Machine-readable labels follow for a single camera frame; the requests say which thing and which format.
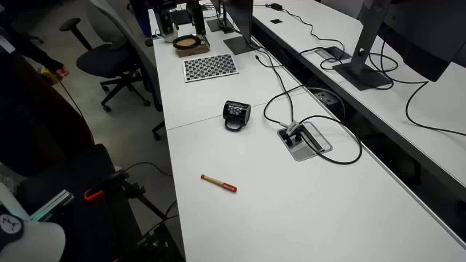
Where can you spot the black ceramic mug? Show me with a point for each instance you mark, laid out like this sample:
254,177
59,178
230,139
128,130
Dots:
236,111

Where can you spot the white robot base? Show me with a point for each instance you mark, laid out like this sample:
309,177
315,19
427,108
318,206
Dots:
34,242

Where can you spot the red marker pen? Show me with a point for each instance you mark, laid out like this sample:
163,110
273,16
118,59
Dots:
219,182

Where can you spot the checkerboard calibration board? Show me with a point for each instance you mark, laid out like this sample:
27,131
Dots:
210,67

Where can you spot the silver table socket box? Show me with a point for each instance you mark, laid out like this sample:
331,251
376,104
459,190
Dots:
305,143

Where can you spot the square wooden box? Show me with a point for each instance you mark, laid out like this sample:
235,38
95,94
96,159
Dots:
194,51

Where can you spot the black rimmed round dish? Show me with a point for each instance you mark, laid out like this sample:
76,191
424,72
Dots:
187,43

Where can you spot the large black monitor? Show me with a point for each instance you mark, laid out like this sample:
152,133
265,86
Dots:
241,19

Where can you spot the small black square pad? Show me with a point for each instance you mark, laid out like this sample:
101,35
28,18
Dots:
276,21

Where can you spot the rear table socket box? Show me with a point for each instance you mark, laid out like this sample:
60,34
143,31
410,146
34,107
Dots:
335,53

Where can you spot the black power adapter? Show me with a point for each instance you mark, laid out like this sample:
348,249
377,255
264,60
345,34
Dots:
276,6

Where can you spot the black office chair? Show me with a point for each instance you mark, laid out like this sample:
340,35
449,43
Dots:
104,60

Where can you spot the grey office chair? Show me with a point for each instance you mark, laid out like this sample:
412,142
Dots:
126,30

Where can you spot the silver monitor stand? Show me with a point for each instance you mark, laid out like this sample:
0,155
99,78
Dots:
361,48

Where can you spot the person in dark clothes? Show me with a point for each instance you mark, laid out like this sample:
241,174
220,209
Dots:
29,107

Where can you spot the black monitor on silver stand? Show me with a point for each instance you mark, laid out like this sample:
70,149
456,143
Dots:
427,34

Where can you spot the aluminium profile rail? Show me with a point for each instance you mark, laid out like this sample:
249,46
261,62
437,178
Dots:
51,206

